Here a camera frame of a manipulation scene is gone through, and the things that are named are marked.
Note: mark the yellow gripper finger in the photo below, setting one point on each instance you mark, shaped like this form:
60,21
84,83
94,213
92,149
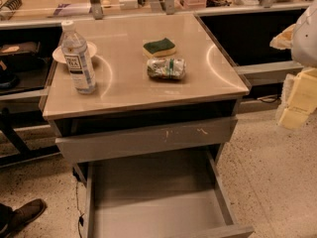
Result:
283,40
298,99

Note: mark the clear plastic tea bottle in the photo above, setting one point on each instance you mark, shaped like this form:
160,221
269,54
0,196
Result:
77,56

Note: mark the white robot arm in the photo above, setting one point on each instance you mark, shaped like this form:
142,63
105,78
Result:
304,38

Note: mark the grey drawer cabinet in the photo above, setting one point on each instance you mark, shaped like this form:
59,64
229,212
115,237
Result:
126,98

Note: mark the open grey middle drawer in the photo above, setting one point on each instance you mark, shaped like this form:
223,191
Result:
176,194

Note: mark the grey top drawer front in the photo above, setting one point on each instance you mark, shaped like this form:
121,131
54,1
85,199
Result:
146,140

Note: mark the green yellow sponge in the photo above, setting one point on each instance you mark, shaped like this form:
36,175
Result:
161,48

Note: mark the crumpled green white snack bag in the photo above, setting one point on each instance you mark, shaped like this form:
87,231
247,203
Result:
166,68

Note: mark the white purple paper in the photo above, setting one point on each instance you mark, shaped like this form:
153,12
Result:
64,10

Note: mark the white paper bowl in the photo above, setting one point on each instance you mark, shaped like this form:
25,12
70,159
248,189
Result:
59,57

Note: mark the black spiral object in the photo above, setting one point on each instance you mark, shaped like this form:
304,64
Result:
8,9

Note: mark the black metal stand leg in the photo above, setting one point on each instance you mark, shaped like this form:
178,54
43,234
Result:
9,122

